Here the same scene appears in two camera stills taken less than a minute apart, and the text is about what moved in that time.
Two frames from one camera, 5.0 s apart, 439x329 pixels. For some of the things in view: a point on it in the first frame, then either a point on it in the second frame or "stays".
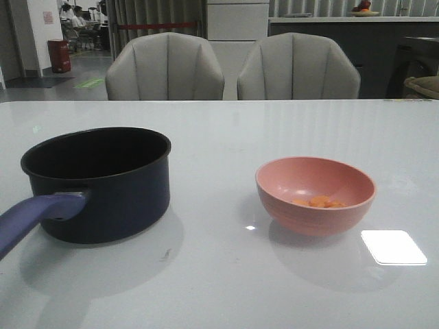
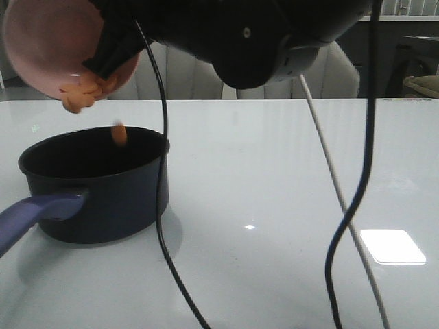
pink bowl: x=280 y=181 to x=49 y=40
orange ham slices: x=320 y=201 to x=86 y=92
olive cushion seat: x=428 y=86 stays
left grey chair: x=164 y=66 stays
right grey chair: x=296 y=66 stays
